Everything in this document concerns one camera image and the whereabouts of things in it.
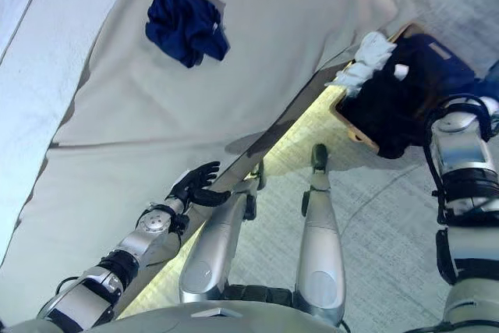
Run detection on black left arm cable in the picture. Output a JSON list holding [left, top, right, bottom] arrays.
[[53, 275, 85, 299]]

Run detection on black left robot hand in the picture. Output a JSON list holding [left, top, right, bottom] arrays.
[[166, 160, 232, 210]]

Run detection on dark blue garment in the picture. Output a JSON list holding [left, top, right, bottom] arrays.
[[144, 0, 231, 69]]

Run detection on grey robot torso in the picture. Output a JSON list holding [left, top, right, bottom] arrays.
[[0, 299, 354, 333]]

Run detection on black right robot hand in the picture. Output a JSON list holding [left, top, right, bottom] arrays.
[[479, 94, 499, 120]]

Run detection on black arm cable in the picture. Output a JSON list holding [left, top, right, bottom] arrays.
[[53, 275, 85, 299], [423, 94, 499, 227]]

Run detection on black trousers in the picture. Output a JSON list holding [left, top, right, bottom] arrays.
[[336, 34, 481, 160]]

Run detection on silver left robot leg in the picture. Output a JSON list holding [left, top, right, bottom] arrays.
[[178, 160, 269, 306]]

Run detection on brown wooden basket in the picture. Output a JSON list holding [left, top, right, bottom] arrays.
[[330, 22, 477, 155]]

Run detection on silver robot leg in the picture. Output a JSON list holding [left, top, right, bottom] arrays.
[[178, 160, 269, 306], [293, 143, 349, 327]]

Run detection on white garment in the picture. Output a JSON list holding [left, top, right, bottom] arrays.
[[324, 31, 411, 99]]

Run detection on silver right robot leg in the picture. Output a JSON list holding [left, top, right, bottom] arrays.
[[293, 143, 349, 327]]

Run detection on white duvet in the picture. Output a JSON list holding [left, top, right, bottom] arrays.
[[0, 0, 146, 297]]

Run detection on grey striped rug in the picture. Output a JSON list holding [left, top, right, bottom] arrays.
[[115, 0, 499, 333]]

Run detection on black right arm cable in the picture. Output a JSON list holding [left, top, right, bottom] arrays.
[[423, 94, 499, 227]]

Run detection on bed with beige cover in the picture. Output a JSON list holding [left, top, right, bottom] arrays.
[[0, 0, 399, 328]]

